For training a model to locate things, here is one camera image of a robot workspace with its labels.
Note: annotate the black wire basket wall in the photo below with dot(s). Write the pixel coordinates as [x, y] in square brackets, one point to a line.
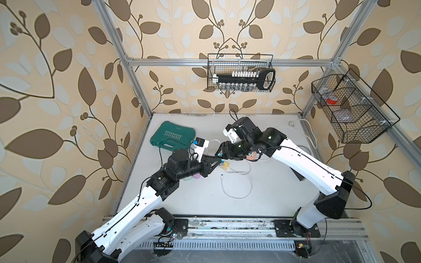
[227, 63]
[362, 114]

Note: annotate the black socket set rail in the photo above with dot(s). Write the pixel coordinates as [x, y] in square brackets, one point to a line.
[260, 80]

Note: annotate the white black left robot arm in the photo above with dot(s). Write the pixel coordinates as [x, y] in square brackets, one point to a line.
[142, 218]

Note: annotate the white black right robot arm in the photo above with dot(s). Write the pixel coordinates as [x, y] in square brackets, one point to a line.
[334, 186]

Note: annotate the white tape roll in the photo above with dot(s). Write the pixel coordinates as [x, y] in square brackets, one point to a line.
[307, 150]

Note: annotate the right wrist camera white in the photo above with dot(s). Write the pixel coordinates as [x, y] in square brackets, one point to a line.
[232, 135]

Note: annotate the green plastic tool case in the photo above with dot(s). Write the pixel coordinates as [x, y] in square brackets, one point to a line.
[170, 136]

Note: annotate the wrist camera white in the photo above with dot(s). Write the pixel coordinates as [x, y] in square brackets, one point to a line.
[232, 135]
[200, 145]

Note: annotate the red object in basket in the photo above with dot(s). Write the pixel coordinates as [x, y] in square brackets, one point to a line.
[332, 100]

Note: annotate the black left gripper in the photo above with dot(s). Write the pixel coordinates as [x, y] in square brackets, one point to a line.
[204, 166]

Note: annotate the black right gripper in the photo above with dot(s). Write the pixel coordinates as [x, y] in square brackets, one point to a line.
[227, 151]

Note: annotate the yellow charger plug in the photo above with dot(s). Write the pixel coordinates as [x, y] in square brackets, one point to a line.
[225, 166]

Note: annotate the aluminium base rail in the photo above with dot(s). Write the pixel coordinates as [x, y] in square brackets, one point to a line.
[236, 234]

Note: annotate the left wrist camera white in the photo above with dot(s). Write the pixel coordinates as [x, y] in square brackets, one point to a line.
[200, 145]

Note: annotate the black wire basket back wall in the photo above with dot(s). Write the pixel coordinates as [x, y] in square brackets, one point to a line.
[227, 63]

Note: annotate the black wire basket right wall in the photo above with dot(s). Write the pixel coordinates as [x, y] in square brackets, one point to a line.
[362, 114]

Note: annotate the pink power strip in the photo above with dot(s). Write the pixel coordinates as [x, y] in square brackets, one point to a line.
[253, 158]

